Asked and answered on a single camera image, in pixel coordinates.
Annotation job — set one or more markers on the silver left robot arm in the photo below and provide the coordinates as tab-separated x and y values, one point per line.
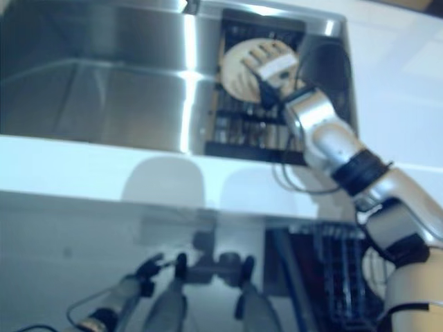
117	301

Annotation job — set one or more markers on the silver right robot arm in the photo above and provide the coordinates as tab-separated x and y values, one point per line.
322	114

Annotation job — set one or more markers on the black robot right foot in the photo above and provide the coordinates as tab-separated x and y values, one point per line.
248	267

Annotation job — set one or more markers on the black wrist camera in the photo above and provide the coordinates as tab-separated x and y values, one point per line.
268	93
147	288

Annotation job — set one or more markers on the black sink dish rack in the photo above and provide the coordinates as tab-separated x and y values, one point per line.
259	153

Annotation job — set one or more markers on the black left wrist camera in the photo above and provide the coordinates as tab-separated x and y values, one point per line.
147	288

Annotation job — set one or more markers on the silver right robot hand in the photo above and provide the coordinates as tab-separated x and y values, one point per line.
277	65

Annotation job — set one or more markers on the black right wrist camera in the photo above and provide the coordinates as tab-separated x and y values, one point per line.
268	93

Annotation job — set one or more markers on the dark left robot hand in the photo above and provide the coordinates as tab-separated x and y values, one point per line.
149	269

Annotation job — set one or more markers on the stainless steel kitchen sink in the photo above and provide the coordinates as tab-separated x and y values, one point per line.
104	86

